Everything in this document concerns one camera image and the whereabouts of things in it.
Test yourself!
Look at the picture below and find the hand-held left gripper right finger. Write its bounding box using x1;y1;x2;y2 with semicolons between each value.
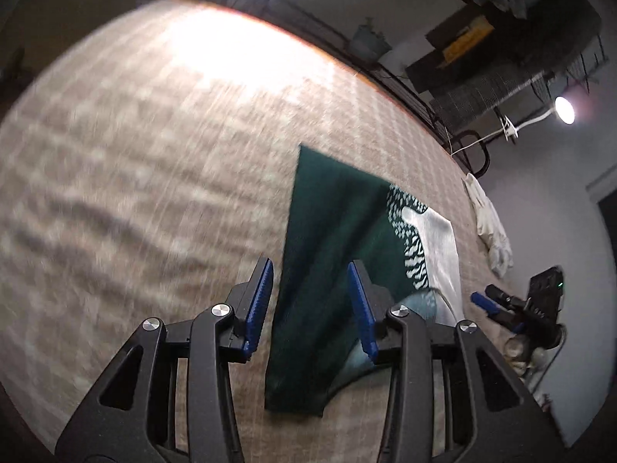
347;259;565;463

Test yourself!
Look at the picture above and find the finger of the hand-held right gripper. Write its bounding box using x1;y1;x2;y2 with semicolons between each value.
499;313;525;335
470;291;504;319

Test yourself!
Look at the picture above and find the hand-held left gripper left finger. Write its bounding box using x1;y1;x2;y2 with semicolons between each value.
54;255;275;463

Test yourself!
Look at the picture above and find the green and white printed t-shirt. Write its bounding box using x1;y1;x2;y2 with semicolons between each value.
264;144;460;418

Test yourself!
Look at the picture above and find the person's right hand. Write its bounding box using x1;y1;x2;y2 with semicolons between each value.
504;334;551;378

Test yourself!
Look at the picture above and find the white folded garment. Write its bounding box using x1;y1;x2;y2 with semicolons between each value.
463;172;514;279

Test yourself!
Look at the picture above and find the beige checked blanket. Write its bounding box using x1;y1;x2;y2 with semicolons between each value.
0;0;487;454

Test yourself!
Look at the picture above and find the white clip lamp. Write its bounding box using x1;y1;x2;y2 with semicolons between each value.
496;95;577;138

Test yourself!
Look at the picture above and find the yellow hanging garment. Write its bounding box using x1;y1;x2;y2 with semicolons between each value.
441;17;495;59

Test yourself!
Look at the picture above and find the black metal bed rail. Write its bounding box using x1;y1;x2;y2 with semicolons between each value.
453;130;492;177

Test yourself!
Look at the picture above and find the white lamp cable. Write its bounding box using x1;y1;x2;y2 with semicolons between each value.
450;128;507;157

